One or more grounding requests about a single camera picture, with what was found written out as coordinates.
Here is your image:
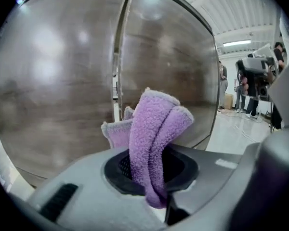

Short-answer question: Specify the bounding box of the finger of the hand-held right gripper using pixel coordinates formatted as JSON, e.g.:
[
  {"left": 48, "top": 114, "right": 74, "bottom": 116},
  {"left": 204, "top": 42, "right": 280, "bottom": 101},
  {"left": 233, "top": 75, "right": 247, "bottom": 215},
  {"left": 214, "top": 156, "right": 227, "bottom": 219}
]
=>
[{"left": 240, "top": 56, "right": 271, "bottom": 74}]

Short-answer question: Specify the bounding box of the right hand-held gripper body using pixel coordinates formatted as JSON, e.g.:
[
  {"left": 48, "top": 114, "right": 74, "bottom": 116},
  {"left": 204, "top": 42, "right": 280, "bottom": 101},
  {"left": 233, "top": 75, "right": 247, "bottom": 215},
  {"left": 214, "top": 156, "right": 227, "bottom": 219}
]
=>
[{"left": 247, "top": 43, "right": 276, "bottom": 102}]

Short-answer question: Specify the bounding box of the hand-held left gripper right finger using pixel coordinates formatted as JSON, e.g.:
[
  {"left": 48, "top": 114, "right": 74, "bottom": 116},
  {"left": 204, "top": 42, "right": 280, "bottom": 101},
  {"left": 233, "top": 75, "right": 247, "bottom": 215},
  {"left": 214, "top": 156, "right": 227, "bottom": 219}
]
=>
[{"left": 163, "top": 143, "right": 247, "bottom": 226}]

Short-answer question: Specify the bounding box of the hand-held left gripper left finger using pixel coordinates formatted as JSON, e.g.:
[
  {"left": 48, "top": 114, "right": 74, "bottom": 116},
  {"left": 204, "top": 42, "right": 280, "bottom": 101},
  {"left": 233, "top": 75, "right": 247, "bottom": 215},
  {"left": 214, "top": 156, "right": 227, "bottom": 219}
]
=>
[{"left": 26, "top": 146, "right": 171, "bottom": 231}]

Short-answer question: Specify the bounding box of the purple fuzzy towel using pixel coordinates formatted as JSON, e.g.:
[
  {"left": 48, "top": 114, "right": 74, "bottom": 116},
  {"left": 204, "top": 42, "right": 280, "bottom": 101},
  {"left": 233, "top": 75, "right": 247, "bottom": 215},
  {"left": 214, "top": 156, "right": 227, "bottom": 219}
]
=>
[{"left": 101, "top": 87, "right": 195, "bottom": 209}]

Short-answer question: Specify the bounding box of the dark brown wooden cabinet door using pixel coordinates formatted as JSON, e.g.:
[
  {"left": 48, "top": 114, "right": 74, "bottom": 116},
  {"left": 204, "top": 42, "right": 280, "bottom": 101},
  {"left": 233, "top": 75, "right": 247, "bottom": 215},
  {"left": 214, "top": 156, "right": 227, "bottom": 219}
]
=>
[
  {"left": 0, "top": 0, "right": 132, "bottom": 180},
  {"left": 118, "top": 0, "right": 219, "bottom": 151}
]

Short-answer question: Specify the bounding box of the dark wooden vanity cabinet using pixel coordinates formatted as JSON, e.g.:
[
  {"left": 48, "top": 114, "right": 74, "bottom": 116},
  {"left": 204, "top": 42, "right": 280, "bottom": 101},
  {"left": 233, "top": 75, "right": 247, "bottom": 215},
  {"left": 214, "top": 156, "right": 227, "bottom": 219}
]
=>
[{"left": 0, "top": 0, "right": 220, "bottom": 187}]

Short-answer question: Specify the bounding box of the person's right hand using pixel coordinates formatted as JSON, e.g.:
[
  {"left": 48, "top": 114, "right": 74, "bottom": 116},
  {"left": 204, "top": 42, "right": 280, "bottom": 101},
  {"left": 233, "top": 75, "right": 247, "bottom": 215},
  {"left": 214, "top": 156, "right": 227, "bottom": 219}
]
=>
[{"left": 238, "top": 72, "right": 250, "bottom": 96}]

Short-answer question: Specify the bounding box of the long ceiling light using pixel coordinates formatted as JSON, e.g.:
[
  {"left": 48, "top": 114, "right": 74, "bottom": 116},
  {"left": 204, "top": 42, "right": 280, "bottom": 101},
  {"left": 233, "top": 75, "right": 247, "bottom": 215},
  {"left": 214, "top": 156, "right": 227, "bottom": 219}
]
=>
[{"left": 223, "top": 39, "right": 252, "bottom": 48}]

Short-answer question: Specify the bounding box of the cardboard box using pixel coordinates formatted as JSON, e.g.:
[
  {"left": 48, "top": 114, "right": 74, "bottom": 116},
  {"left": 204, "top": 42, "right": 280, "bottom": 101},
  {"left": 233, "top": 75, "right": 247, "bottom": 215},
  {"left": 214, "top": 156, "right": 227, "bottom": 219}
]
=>
[{"left": 224, "top": 93, "right": 234, "bottom": 110}]

